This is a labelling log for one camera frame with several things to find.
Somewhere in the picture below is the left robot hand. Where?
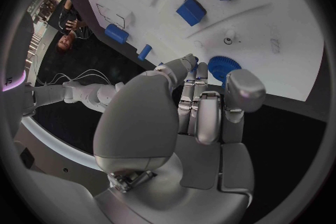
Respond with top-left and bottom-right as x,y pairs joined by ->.
92,53 -> 268,224

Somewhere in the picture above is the blue gear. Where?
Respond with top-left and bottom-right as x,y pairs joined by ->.
207,55 -> 243,88

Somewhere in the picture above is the thin blue long cylinder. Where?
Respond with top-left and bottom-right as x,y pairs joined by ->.
137,44 -> 153,62

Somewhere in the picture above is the thick blue long cylinder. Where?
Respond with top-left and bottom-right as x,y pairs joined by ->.
104,24 -> 130,45

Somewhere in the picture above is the person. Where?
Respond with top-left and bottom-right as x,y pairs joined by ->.
55,0 -> 94,55

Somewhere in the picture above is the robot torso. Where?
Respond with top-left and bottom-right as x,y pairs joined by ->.
3,13 -> 36,137

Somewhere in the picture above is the white cable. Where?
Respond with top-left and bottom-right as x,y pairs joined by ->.
35,72 -> 88,86
66,68 -> 113,86

